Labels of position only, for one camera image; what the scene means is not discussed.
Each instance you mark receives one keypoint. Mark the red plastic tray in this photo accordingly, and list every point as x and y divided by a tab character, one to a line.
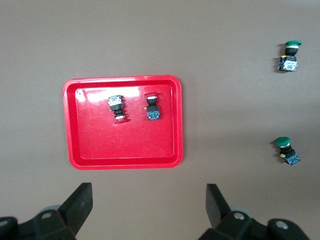
125	145

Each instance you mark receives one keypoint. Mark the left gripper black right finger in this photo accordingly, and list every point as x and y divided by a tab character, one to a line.
237	227

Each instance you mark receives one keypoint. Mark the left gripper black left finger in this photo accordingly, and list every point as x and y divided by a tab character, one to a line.
50	225

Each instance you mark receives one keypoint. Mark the green mushroom push button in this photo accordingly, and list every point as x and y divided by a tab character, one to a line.
290	63
282	141

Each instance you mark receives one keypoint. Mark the red mushroom push button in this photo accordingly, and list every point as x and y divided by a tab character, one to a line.
116	106
152	113

